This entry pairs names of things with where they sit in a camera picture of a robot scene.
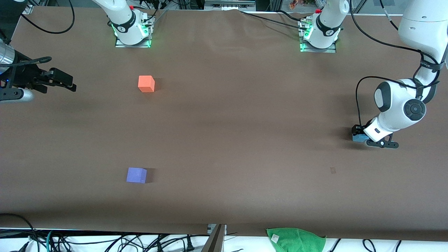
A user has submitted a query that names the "black cable across table cover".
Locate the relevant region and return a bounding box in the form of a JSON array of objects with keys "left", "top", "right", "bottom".
[{"left": 240, "top": 10, "right": 310, "bottom": 31}]

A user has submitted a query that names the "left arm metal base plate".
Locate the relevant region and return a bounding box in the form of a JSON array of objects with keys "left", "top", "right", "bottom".
[{"left": 299, "top": 19, "right": 337, "bottom": 54}]

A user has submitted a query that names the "thick black floor cable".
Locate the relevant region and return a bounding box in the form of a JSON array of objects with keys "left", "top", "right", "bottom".
[{"left": 0, "top": 213, "right": 36, "bottom": 247}]

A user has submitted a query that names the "orange foam block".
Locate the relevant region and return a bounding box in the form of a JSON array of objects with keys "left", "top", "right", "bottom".
[{"left": 138, "top": 75, "right": 155, "bottom": 93}]

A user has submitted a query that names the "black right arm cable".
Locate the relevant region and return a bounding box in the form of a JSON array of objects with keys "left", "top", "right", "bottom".
[{"left": 21, "top": 0, "right": 75, "bottom": 34}]

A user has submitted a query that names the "aluminium frame profile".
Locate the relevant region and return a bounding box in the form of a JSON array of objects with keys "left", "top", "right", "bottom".
[{"left": 205, "top": 0, "right": 256, "bottom": 11}]

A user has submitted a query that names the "purple foam block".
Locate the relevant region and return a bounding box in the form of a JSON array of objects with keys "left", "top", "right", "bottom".
[{"left": 126, "top": 167, "right": 147, "bottom": 184}]

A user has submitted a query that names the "brown table cover sheet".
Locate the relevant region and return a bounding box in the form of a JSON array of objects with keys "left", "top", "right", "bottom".
[{"left": 0, "top": 6, "right": 448, "bottom": 242}]

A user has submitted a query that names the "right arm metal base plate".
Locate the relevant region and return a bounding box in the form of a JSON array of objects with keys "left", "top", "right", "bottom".
[{"left": 115, "top": 16, "right": 155, "bottom": 48}]

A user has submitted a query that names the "green microfiber cloth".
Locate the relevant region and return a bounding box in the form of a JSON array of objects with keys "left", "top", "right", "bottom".
[{"left": 266, "top": 228, "right": 327, "bottom": 252}]

